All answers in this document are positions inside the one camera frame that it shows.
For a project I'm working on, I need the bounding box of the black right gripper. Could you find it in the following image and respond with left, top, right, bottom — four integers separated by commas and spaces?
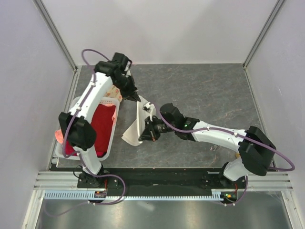
139, 116, 176, 143

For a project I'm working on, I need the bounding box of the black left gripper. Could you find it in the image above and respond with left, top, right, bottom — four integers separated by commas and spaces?
113, 74, 140, 102

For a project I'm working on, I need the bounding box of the white cloth napkin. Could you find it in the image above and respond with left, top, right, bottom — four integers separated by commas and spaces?
122, 96, 156, 146

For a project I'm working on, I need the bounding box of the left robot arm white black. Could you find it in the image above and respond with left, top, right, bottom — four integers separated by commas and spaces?
59, 52, 140, 187

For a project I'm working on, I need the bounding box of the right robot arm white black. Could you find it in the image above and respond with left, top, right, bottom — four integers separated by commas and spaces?
136, 102, 276, 188

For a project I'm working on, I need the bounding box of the floral beige eye mask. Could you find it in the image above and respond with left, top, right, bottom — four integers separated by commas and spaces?
104, 85, 123, 102

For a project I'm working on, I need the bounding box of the red cloth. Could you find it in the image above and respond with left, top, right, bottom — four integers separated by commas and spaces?
62, 104, 118, 158

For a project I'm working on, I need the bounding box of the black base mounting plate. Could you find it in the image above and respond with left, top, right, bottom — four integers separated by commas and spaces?
52, 166, 246, 196

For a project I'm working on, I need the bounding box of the pink cloth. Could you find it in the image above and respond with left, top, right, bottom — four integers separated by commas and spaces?
55, 129, 64, 145

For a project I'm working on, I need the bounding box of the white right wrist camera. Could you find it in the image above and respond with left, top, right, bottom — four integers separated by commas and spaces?
142, 102, 155, 113

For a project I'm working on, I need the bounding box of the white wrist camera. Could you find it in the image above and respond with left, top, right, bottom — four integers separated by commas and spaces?
142, 102, 155, 113
125, 68, 132, 77

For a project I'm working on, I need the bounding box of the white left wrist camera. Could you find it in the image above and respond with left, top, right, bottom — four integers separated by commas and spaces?
125, 68, 132, 77

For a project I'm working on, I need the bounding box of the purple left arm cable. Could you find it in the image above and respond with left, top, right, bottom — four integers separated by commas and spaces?
61, 49, 114, 175

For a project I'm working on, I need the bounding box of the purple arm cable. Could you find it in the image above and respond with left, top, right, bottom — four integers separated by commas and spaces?
152, 102, 295, 206
61, 49, 114, 175

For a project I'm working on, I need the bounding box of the white slotted cable duct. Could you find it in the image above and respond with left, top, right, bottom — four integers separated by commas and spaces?
44, 190, 237, 201

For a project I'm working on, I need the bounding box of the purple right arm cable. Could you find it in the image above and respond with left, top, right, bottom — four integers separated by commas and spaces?
152, 102, 295, 206

